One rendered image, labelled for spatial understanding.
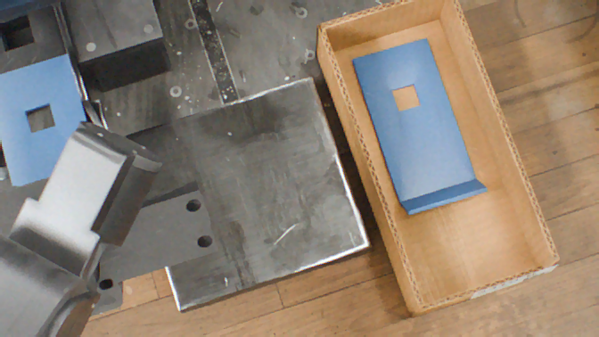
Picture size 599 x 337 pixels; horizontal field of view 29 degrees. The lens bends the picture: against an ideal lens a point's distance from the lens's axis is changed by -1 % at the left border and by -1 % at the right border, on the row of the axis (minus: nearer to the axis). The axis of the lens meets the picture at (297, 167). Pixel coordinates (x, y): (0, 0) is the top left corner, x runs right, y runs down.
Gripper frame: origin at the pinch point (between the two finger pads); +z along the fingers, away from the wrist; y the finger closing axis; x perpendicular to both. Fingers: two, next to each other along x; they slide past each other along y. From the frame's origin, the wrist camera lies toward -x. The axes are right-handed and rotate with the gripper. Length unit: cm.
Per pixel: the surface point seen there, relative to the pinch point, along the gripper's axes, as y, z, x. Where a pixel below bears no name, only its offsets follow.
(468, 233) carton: -12.1, 5.9, -31.5
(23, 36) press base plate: 14.2, 19.3, 0.3
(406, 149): -4.2, 9.2, -28.8
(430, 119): -2.4, 10.0, -31.8
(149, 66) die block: 8.7, 13.4, -9.8
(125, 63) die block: 9.7, 11.3, -7.9
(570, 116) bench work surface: -5.8, 9.2, -43.9
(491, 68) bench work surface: 0.0, 12.0, -38.8
